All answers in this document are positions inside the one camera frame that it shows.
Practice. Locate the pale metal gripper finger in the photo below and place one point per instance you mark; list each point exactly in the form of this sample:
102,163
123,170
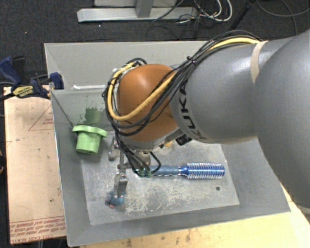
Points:
123,187
117,184

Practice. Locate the small blue toy animal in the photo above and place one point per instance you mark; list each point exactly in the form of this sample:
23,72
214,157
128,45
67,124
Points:
114,201

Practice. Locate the grey metal bin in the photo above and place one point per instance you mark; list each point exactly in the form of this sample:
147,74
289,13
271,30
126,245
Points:
175,195

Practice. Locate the green plastic flanged cup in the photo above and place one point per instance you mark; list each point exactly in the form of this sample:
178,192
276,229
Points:
89,142

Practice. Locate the blue hairbrush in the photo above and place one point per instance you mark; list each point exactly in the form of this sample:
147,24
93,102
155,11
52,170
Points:
199,171

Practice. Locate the brown cardboard board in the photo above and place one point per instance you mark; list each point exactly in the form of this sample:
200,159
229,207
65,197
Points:
31,165

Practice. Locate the black cylinder on white bracket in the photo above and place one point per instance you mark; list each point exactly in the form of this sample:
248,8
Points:
183,139

